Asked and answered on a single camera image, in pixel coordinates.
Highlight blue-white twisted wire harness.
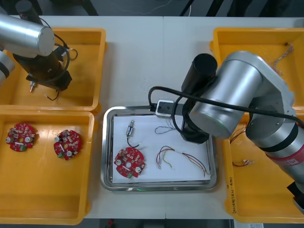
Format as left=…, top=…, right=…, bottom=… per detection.
left=270, top=42, right=294, bottom=76
left=154, top=120, right=178, bottom=135

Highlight yellow-orange plastic bin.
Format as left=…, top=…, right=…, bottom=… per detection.
left=217, top=109, right=304, bottom=224
left=0, top=26, right=107, bottom=112
left=0, top=109, right=95, bottom=226
left=209, top=27, right=304, bottom=112

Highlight red black yellow wire harness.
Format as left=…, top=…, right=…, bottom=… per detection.
left=155, top=146, right=212, bottom=178

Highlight blue label metal solenoid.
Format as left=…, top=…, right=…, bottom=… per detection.
left=125, top=120, right=143, bottom=148

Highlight white paper sheet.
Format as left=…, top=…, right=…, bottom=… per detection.
left=111, top=115, right=212, bottom=184

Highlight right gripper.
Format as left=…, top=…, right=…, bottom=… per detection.
left=180, top=111, right=212, bottom=144

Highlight steel tray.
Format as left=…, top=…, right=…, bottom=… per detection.
left=100, top=104, right=219, bottom=192

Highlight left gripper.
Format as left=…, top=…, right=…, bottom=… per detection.
left=26, top=70, right=72, bottom=92

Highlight round red circuit board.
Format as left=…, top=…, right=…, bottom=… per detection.
left=53, top=129, right=83, bottom=161
left=6, top=123, right=37, bottom=152
left=114, top=147, right=146, bottom=179

